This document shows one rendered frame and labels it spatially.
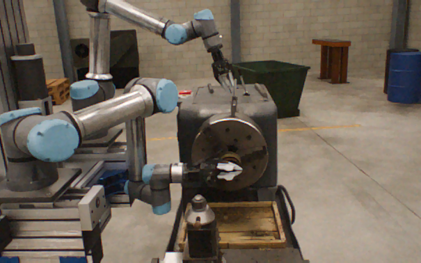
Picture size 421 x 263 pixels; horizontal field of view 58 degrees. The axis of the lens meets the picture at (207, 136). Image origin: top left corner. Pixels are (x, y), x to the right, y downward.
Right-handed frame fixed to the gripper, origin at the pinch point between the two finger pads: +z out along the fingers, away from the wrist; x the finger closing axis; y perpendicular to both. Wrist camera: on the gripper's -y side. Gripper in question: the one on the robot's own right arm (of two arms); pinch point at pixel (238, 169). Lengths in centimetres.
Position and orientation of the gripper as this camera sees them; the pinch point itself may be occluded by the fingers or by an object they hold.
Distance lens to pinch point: 143.2
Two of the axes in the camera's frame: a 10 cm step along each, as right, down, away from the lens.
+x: -0.5, -9.6, -2.9
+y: -0.5, 2.9, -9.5
